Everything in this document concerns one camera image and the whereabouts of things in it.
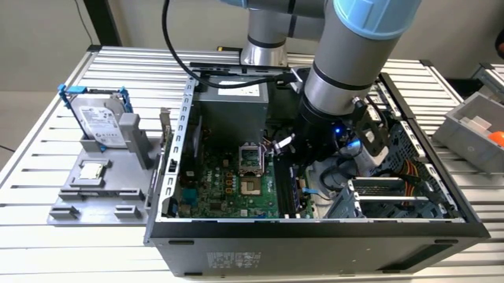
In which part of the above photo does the grey power supply unit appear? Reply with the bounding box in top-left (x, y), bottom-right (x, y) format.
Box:
top-left (192, 75), bottom-right (271, 148)

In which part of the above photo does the grey metal disk bay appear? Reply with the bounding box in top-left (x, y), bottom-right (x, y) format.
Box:
top-left (326, 176), bottom-right (438, 219)

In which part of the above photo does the CPU socket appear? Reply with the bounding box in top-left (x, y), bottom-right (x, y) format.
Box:
top-left (239, 176), bottom-right (263, 198)

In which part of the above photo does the green motherboard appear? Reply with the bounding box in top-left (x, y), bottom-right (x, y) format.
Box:
top-left (179, 147), bottom-right (315, 219)

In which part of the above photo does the green graphics card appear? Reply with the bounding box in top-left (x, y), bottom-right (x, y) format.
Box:
top-left (147, 107), bottom-right (176, 209)

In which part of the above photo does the grey plastic bin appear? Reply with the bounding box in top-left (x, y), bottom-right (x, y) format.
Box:
top-left (431, 91), bottom-right (504, 175)

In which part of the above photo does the open black PC case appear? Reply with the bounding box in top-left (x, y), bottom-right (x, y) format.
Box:
top-left (141, 61), bottom-right (491, 278)

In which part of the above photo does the small white box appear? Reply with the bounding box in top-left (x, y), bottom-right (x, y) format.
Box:
top-left (459, 116), bottom-right (493, 133)

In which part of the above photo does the aluminium slat side table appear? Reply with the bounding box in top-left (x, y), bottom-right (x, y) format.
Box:
top-left (470, 63), bottom-right (504, 104)

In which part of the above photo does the grey plastic parts rack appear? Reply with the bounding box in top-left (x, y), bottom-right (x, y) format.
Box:
top-left (46, 113), bottom-right (165, 227)

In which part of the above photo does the hard disk in blue carrier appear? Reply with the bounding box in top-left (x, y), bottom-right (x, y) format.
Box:
top-left (57, 84), bottom-right (134, 153)

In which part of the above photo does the silver CPU chip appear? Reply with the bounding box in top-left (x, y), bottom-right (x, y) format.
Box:
top-left (77, 163), bottom-right (105, 180)

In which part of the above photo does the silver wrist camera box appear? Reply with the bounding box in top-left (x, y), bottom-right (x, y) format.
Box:
top-left (351, 129), bottom-right (390, 175)

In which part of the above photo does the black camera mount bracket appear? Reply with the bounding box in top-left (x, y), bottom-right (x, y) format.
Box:
top-left (351, 97), bottom-right (390, 156)

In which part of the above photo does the metal socket cover frame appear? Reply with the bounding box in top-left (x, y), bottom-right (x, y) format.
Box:
top-left (237, 141), bottom-right (264, 177)

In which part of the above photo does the yellow red wire bundle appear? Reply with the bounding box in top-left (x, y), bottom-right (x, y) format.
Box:
top-left (397, 160), bottom-right (422, 198)

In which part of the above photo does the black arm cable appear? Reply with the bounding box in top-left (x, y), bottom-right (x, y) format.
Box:
top-left (161, 0), bottom-right (299, 89)

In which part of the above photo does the black frame post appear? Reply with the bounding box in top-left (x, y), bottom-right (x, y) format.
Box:
top-left (80, 0), bottom-right (122, 47)

